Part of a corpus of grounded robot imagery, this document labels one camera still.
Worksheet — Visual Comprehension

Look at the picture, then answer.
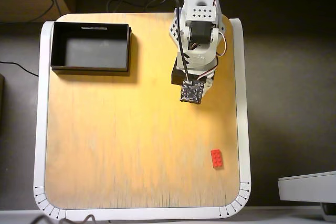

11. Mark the black rectangular bin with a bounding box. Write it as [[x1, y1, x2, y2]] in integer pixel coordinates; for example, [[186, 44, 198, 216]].
[[50, 22, 132, 73]]

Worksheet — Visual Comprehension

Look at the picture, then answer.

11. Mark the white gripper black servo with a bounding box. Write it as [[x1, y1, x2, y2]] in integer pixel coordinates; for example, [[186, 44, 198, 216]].
[[171, 49, 219, 97]]

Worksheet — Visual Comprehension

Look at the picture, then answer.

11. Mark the dark brown box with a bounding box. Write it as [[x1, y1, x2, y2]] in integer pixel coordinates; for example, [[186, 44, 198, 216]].
[[0, 73, 5, 136]]

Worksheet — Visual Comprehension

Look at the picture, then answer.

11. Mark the black camera cable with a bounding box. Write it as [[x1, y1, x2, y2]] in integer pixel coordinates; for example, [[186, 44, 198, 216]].
[[156, 0, 190, 82]]

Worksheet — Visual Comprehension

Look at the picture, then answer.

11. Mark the thin black cable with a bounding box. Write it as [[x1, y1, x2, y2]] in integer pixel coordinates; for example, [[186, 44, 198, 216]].
[[0, 61, 39, 77]]

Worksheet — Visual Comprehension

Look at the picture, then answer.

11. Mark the white-rimmed wooden work board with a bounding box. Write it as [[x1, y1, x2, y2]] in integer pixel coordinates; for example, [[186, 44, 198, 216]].
[[33, 13, 251, 221]]

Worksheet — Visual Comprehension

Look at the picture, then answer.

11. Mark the red lego block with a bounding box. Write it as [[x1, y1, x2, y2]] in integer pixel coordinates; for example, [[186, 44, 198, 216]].
[[210, 149, 225, 169]]

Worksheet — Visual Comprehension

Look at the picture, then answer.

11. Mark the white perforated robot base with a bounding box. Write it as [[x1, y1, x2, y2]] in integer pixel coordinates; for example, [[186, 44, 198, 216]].
[[169, 7, 227, 49]]

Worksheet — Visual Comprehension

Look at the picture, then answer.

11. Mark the dark looped cable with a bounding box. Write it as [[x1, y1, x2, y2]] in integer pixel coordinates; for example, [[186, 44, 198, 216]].
[[26, 214, 97, 224]]

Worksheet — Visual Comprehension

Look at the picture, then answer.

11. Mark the black wrist camera board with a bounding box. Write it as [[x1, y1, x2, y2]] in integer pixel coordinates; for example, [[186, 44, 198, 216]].
[[180, 79, 205, 104]]

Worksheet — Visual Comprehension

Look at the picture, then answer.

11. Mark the white flat device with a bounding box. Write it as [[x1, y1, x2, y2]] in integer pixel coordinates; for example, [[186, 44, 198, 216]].
[[277, 170, 336, 204]]

